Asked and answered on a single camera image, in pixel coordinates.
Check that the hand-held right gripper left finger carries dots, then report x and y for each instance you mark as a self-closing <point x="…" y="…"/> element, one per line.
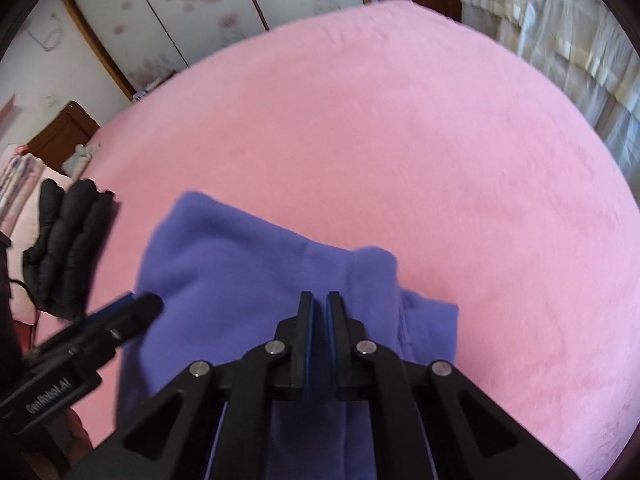
<point x="302" y="330"/>

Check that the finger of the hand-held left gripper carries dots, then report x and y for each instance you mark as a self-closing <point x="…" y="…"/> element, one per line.
<point x="107" y="310"/>
<point x="140" y="315"/>

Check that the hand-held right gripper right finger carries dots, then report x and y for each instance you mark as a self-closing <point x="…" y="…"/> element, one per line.
<point x="337" y="330"/>

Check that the purple zip hoodie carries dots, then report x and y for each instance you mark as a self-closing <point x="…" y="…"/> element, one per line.
<point x="240" y="270"/>

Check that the black puffer jacket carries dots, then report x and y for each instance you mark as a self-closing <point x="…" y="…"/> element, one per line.
<point x="65" y="240"/>

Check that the small grey plush toy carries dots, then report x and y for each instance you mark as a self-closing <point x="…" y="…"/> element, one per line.
<point x="80" y="157"/>

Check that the wooden headboard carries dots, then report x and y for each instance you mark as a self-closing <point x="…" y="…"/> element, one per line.
<point x="65" y="132"/>

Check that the pink bed blanket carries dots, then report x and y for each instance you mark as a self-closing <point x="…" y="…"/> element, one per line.
<point x="400" y="135"/>

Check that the small blue white box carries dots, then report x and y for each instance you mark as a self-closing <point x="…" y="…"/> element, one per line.
<point x="145" y="92"/>

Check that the floral sliding-door wardrobe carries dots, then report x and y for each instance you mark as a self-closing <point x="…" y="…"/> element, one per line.
<point x="200" y="5"/>

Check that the pink wall strip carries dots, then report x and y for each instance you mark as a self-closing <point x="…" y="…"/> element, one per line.
<point x="6" y="112"/>

